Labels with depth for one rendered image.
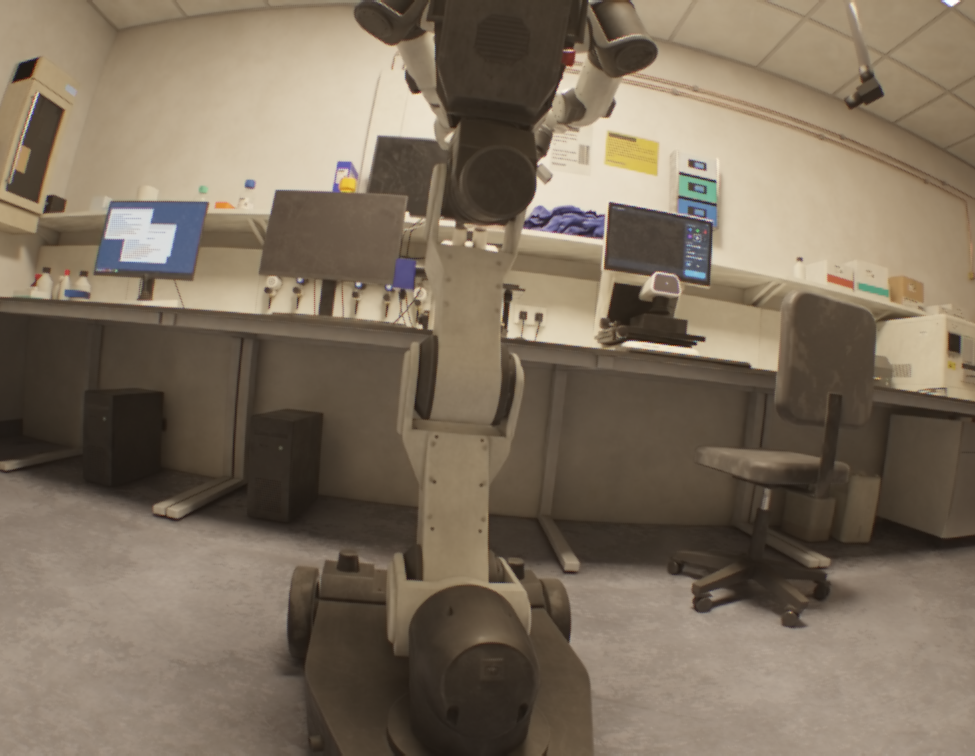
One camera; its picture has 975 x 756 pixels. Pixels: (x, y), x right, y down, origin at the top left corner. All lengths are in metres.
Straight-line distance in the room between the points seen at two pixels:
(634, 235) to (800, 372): 0.87
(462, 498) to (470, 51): 0.72
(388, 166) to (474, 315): 1.66
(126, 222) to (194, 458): 1.18
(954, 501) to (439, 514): 2.62
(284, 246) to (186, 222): 0.54
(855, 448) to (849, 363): 1.66
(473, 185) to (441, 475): 0.45
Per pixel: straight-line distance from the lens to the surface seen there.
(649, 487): 2.58
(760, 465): 1.51
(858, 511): 2.82
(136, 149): 3.43
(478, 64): 0.88
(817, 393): 1.53
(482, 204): 0.78
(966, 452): 3.01
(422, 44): 1.15
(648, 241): 2.03
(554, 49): 0.89
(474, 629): 0.60
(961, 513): 3.08
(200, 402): 2.70
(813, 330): 1.52
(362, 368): 2.40
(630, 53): 1.04
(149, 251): 2.41
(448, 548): 0.82
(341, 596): 1.06
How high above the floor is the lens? 0.63
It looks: level
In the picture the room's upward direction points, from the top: 6 degrees clockwise
